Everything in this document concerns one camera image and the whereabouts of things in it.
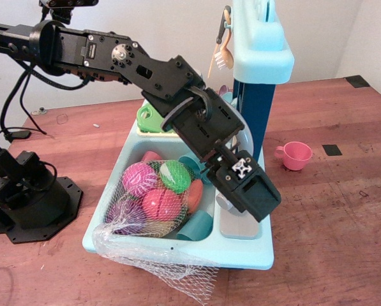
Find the green toy fruit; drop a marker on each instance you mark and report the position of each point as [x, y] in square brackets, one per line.
[175, 176]

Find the white mesh net bag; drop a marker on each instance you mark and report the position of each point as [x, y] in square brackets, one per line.
[185, 273]

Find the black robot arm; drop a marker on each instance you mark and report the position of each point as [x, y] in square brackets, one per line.
[100, 56]

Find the pink cup in sink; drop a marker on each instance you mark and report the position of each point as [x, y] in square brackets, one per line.
[151, 156]

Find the orange toy carrot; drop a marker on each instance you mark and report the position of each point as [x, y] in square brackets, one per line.
[195, 195]

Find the overhead camera mount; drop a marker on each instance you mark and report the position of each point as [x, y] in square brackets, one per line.
[61, 10]

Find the teal toy cup back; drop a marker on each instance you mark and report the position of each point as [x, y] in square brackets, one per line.
[193, 163]

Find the purple toy fruit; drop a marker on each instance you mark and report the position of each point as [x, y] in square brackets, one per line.
[126, 218]

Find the beige toy brush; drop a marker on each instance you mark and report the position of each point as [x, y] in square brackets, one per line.
[222, 56]

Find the magenta toy fruit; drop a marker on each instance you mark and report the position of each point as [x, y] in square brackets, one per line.
[139, 178]

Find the pink toy fruit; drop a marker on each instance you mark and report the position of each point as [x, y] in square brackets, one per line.
[161, 205]

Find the green toy dish rack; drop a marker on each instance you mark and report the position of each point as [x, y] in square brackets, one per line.
[149, 123]

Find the pink toy cup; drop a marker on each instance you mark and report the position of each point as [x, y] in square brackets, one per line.
[294, 155]

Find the light blue toy sink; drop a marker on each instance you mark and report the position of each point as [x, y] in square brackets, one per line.
[262, 60]

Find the grey toy utensil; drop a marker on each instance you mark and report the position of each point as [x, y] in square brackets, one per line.
[224, 23]

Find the black tape patch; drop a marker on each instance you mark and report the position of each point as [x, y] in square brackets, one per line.
[332, 150]

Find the grey toy faucet lever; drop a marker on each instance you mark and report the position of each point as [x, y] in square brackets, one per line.
[226, 205]

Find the black tape corner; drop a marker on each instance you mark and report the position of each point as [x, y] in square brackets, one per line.
[357, 81]

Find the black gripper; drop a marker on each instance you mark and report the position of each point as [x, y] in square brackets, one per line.
[207, 124]

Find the teal toy cup front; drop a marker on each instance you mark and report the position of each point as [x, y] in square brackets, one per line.
[197, 228]

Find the teal toy cup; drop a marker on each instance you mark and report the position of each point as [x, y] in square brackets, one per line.
[197, 228]
[193, 163]

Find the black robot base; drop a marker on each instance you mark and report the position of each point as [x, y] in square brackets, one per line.
[35, 202]

